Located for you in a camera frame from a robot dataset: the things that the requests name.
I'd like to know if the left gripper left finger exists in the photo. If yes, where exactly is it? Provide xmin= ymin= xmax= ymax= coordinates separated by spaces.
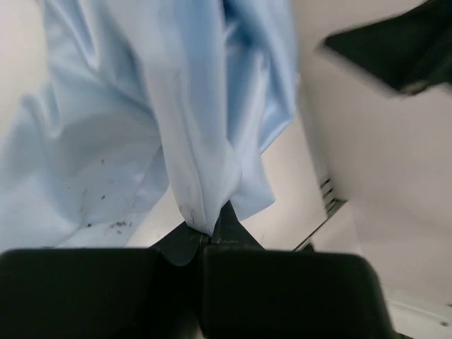
xmin=151 ymin=222 xmax=208 ymax=267

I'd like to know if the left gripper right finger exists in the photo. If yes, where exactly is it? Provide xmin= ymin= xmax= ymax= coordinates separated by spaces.
xmin=210 ymin=201 xmax=264 ymax=250

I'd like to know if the light blue pillowcase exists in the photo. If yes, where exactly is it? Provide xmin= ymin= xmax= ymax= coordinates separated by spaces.
xmin=1 ymin=1 xmax=297 ymax=251

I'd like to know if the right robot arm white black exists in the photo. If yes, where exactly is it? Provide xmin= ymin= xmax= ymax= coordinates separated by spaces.
xmin=320 ymin=1 xmax=451 ymax=96

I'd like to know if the aluminium rail frame right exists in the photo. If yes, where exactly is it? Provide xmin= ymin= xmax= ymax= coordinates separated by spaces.
xmin=292 ymin=73 xmax=349 ymax=251

